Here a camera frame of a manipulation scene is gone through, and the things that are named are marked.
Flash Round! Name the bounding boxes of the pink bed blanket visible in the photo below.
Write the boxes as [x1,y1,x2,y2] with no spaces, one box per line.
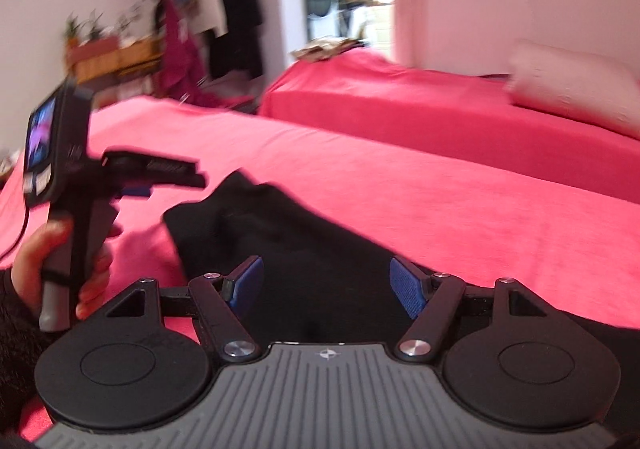
[0,96,640,445]

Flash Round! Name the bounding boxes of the olive crumpled cloth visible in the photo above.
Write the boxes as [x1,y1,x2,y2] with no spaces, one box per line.
[291,37,370,63]

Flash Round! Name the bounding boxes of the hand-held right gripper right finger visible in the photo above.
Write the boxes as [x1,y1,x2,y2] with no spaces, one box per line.
[389,256,549,363]

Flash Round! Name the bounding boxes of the person's left hand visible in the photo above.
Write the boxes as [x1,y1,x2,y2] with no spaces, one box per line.
[10,220,124,321]

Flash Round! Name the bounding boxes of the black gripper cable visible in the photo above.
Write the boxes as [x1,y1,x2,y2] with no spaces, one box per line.
[0,203,32,262]

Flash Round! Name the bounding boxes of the red bed cover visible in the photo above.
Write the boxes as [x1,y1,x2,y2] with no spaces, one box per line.
[259,48,640,206]

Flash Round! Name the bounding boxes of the black hanging garment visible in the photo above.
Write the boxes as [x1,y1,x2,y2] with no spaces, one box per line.
[206,0,265,81]

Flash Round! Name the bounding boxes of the pale pink pillow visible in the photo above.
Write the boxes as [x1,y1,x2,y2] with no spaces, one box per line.
[504,40,640,139]

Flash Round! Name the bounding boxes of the red hanging garment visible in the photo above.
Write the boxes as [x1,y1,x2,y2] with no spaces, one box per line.
[159,0,221,107]

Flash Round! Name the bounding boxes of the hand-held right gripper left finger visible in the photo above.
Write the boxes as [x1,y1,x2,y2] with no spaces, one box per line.
[106,256,266,364]

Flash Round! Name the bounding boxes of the wooden shelf with plants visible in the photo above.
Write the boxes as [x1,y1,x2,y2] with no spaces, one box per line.
[64,9,163,86]

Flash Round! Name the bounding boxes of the black knit pants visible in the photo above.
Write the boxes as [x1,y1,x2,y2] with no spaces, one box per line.
[162,171,639,365]

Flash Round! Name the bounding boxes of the person's left forearm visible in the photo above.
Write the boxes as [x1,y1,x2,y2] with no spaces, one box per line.
[0,268,53,437]

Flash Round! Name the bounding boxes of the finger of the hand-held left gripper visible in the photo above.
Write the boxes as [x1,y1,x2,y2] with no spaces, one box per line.
[104,148,207,198]

